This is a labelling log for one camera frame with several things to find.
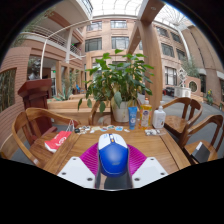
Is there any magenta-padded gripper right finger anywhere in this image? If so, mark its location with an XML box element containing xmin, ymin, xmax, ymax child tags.
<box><xmin>127</xmin><ymin>143</ymin><xmax>169</xmax><ymax>190</ymax></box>

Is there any dark red wooden podium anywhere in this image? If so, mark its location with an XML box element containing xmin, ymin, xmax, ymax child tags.
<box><xmin>17</xmin><ymin>78</ymin><xmax>58</xmax><ymax>136</ymax></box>

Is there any potted yellow flower plant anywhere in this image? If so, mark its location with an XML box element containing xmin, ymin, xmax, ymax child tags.
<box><xmin>205</xmin><ymin>89</ymin><xmax>215</xmax><ymax>106</ymax></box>

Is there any white sculpture on pedestal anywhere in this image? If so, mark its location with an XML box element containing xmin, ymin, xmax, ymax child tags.
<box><xmin>174</xmin><ymin>68</ymin><xmax>193</xmax><ymax>98</ymax></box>

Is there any long wooden planter box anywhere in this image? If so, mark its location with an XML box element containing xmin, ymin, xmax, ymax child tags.
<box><xmin>46</xmin><ymin>94</ymin><xmax>93</xmax><ymax>118</ymax></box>

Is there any black flat box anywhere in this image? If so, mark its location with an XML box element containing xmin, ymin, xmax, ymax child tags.
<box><xmin>190</xmin><ymin>141</ymin><xmax>212</xmax><ymax>164</ymax></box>

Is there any blue and white computer mouse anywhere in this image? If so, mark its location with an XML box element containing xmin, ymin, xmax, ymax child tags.
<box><xmin>97</xmin><ymin>133</ymin><xmax>130</xmax><ymax>178</ymax></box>

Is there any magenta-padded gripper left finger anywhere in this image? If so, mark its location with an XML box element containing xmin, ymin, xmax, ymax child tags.
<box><xmin>57</xmin><ymin>143</ymin><xmax>103</xmax><ymax>190</ymax></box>

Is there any blue squeeze tube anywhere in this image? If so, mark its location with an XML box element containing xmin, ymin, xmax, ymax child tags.
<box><xmin>127</xmin><ymin>106</ymin><xmax>138</xmax><ymax>130</ymax></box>

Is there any yellow liquid soap bottle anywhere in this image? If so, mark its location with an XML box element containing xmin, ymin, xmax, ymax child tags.
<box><xmin>139</xmin><ymin>97</ymin><xmax>153</xmax><ymax>130</ymax></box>

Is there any wooden round-back armchair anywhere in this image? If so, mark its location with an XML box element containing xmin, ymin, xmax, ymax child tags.
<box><xmin>88</xmin><ymin>99</ymin><xmax>114</xmax><ymax>126</ymax></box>
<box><xmin>162</xmin><ymin>96</ymin><xmax>203</xmax><ymax>141</ymax></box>
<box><xmin>11</xmin><ymin>107</ymin><xmax>81</xmax><ymax>169</ymax></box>
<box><xmin>179</xmin><ymin>114</ymin><xmax>224</xmax><ymax>165</ymax></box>

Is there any leafy plant in white pot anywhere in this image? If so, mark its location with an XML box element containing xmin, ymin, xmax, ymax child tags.
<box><xmin>77</xmin><ymin>49</ymin><xmax>155</xmax><ymax>124</ymax></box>

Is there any white pump bottle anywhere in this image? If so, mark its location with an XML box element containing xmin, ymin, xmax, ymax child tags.
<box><xmin>152</xmin><ymin>100</ymin><xmax>167</xmax><ymax>130</ymax></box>

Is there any small white wrapped packet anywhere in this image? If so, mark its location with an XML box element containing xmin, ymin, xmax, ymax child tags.
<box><xmin>144</xmin><ymin>128</ymin><xmax>162</xmax><ymax>136</ymax></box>

